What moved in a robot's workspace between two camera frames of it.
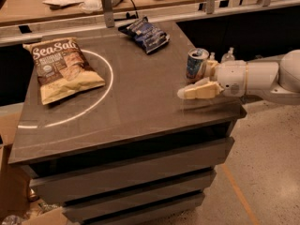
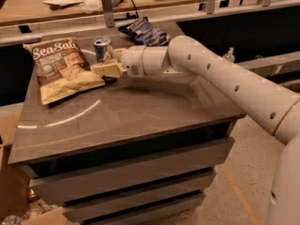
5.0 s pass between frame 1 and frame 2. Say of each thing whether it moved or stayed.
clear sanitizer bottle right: stayed
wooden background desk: stayed
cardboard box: stayed
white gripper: moved
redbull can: moved
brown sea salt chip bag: stayed
